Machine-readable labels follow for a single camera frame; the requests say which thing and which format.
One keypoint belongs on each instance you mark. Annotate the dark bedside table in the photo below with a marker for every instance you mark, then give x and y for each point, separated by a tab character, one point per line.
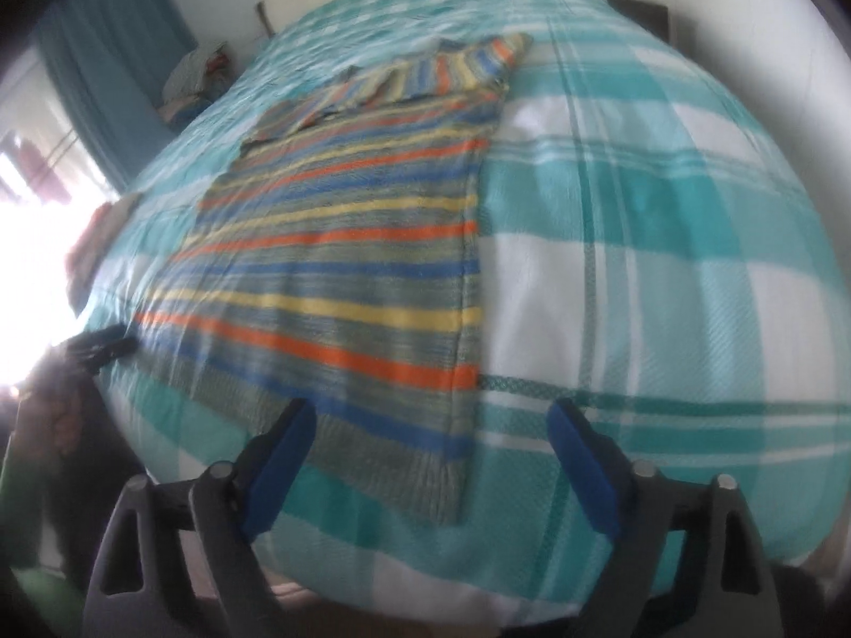
653	17

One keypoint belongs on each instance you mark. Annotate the blue curtain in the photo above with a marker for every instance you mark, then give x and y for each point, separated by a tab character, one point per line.
108	61

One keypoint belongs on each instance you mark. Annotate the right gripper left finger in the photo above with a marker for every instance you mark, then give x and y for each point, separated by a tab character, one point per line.
177	559

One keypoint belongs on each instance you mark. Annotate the red folded cloth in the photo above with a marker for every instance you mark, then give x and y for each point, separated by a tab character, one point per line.
103	227

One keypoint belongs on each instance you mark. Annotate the pile of clothes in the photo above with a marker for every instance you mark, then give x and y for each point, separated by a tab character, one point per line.
201	77

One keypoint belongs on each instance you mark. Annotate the person's left hand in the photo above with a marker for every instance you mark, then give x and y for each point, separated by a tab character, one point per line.
49	424

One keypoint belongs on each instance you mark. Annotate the white wardrobe doors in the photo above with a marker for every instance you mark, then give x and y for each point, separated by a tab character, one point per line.
779	56

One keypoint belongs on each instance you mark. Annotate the green sleeve forearm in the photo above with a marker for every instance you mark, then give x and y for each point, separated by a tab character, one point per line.
39	602

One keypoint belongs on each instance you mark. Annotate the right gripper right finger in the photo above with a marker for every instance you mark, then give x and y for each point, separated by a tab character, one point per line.
686	558

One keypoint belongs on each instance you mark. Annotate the striped knit sweater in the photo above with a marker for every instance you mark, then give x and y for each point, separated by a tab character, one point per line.
337	260

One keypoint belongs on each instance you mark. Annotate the teal plaid bed cover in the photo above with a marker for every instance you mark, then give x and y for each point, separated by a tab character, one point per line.
645	250

